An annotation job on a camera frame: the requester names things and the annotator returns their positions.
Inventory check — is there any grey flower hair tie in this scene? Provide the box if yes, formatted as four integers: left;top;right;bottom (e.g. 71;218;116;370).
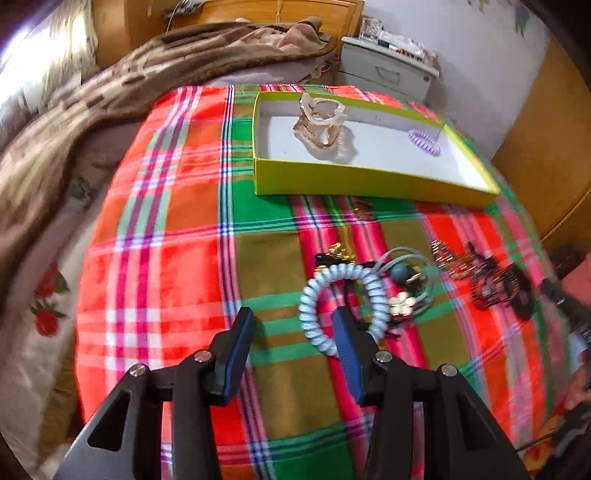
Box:
373;246;438;319

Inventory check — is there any black gold bow hair tie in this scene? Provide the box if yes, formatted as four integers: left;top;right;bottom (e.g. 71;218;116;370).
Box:
314;241;358;273

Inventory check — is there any plaid bed cloth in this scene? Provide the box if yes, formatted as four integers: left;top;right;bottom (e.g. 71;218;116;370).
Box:
75;86;553;479

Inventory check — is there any yellow-green shallow box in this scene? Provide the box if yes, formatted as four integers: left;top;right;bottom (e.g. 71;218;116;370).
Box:
252;92;500;208

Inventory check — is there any black teal bead hair tie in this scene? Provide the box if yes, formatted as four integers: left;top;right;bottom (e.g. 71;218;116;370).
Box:
344;260;419;340

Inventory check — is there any grey bedside cabinet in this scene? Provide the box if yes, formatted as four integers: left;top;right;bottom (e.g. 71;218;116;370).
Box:
335;37;440;103

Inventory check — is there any dark beaded bracelet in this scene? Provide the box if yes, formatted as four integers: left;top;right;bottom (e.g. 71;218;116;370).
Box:
466;241;514;311

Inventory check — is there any black smart band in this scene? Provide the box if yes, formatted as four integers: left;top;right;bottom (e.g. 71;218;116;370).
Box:
501;263;536;321

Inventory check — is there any purple spiral hair tie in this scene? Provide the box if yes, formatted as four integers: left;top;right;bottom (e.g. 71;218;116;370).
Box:
407;128;442;157

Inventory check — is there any pearl hair claw clip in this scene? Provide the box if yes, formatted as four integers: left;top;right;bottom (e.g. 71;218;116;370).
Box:
293;93;348;150

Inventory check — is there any brown patterned blanket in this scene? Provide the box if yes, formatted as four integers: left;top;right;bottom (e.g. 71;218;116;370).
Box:
1;17;338;292

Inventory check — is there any floral bed sheet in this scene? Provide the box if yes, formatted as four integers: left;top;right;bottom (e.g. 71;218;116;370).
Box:
0;202;100;476

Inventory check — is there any light blue spiral hair tie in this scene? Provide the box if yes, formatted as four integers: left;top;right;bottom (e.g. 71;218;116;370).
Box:
298;262;391;358

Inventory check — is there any wooden door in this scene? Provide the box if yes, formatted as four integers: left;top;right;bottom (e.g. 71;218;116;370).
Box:
493;39;590;252

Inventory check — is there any wooden headboard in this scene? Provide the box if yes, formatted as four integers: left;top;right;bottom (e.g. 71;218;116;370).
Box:
172;0;365;39

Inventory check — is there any gold chain hair clip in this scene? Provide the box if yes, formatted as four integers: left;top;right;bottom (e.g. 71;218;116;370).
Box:
431;240;481;280

